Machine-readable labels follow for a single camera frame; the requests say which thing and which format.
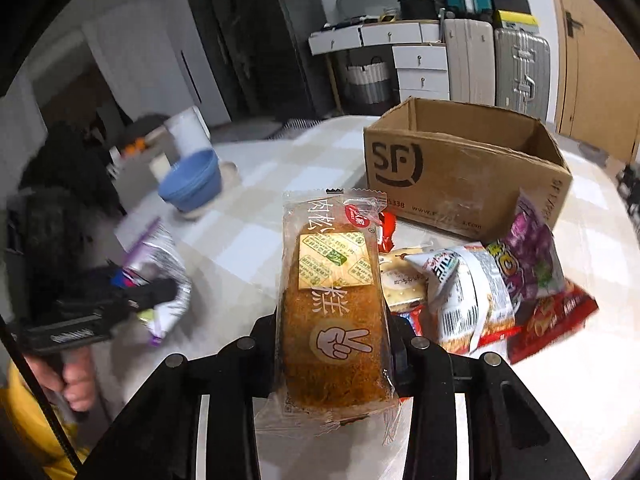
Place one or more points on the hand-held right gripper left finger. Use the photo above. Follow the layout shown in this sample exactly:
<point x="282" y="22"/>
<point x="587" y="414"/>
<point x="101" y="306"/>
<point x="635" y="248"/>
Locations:
<point x="262" y="350"/>

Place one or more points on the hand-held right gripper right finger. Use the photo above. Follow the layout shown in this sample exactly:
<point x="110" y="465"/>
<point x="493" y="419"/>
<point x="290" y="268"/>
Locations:
<point x="402" y="355"/>

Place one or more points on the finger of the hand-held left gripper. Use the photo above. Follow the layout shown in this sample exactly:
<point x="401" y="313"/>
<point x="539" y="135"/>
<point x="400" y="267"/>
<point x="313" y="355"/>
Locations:
<point x="155" y="294"/>

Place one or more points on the silver purple snack packet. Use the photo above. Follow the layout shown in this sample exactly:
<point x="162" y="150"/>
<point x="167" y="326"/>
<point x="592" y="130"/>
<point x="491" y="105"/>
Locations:
<point x="167" y="260"/>

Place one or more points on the meat floss cake packet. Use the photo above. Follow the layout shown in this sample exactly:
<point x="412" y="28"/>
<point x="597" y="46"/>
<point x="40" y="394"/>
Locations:
<point x="330" y="310"/>

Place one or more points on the small red snack packet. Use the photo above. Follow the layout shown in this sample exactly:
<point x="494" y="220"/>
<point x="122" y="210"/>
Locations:
<point x="386" y="232"/>

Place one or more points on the red chips packet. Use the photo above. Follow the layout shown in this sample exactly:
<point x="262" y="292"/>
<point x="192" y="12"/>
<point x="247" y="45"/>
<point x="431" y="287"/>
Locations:
<point x="555" y="320"/>

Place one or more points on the brown cardboard box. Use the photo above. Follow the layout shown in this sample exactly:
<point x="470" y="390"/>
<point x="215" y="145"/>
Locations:
<point x="450" y="185"/>

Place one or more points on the person's left hand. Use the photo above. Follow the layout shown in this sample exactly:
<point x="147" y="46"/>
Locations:
<point x="80" y="385"/>

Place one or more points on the clear biscuit packet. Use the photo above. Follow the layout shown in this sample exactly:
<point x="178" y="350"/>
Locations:
<point x="400" y="280"/>

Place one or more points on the white chips bag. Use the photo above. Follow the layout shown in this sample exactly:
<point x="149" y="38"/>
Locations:
<point x="465" y="290"/>

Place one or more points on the stack of blue bowls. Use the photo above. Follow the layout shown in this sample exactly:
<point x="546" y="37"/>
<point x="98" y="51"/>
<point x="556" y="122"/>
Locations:
<point x="192" y="180"/>

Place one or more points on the black fluffy cloth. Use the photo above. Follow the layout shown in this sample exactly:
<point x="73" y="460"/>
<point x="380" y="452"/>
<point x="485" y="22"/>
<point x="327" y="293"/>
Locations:
<point x="60" y="200"/>

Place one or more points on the beige plate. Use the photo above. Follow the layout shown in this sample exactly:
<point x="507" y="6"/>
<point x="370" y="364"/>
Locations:
<point x="227" y="175"/>

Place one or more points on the purple grape candy bag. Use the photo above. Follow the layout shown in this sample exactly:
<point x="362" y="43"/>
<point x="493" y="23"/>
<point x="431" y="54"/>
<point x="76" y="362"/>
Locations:
<point x="535" y="255"/>

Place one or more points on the white cup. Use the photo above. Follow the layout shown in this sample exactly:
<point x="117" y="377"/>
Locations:
<point x="187" y="130"/>

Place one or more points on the plaid tablecloth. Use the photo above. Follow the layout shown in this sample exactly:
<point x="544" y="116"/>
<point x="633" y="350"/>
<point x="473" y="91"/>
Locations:
<point x="280" y="170"/>

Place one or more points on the striped floor mat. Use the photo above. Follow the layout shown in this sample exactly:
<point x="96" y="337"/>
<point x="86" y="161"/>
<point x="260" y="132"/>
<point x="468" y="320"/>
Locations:
<point x="297" y="127"/>

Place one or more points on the dark wardrobe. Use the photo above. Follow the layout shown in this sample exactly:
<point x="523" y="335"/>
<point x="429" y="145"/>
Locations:
<point x="260" y="35"/>

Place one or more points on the white desk with drawers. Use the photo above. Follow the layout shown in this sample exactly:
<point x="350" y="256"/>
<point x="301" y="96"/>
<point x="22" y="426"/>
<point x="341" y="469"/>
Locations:
<point x="415" y="55"/>

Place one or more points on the white suitcase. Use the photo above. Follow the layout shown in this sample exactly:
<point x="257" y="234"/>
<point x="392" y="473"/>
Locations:
<point x="470" y="60"/>

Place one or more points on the silver suitcase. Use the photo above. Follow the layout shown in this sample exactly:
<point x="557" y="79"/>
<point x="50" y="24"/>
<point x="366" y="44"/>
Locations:
<point x="522" y="70"/>

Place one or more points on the yellow and black box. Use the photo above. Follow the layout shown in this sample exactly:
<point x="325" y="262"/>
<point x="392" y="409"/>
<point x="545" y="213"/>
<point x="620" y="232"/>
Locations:
<point x="517" y="20"/>

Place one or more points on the wooden door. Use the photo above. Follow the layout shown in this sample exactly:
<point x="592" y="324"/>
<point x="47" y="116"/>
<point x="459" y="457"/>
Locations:
<point x="600" y="60"/>

